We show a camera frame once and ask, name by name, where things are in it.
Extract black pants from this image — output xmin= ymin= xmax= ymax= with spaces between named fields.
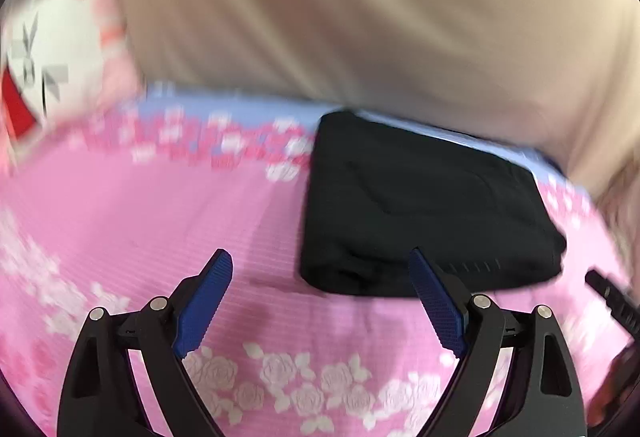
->
xmin=298 ymin=110 xmax=568 ymax=298

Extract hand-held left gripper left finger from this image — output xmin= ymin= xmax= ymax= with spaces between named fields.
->
xmin=57 ymin=248 xmax=234 ymax=437

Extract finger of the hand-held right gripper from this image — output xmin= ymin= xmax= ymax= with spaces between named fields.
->
xmin=584 ymin=269 xmax=640 ymax=336

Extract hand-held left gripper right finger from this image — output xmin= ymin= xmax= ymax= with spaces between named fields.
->
xmin=407 ymin=247 xmax=587 ymax=437

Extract white cartoon face pillow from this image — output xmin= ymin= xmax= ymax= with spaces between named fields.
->
xmin=0 ymin=0 xmax=146 ymax=168

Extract beige cloth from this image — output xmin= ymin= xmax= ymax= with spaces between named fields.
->
xmin=47 ymin=0 xmax=640 ymax=218

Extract pink floral bed sheet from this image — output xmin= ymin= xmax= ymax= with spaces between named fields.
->
xmin=0 ymin=82 xmax=637 ymax=437

